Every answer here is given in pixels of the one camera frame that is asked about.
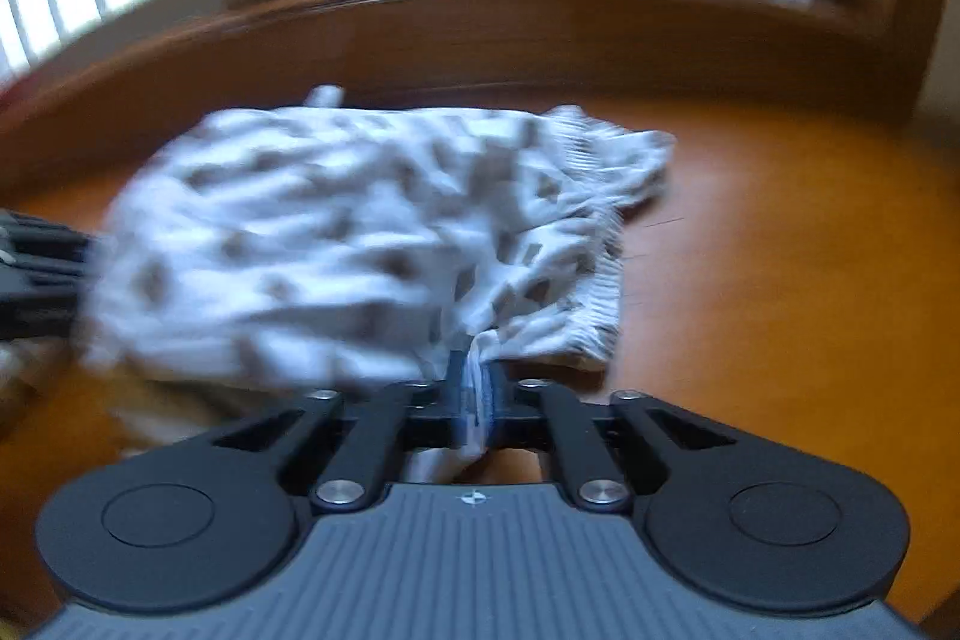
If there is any white patterned garment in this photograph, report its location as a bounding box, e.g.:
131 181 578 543
75 86 675 445

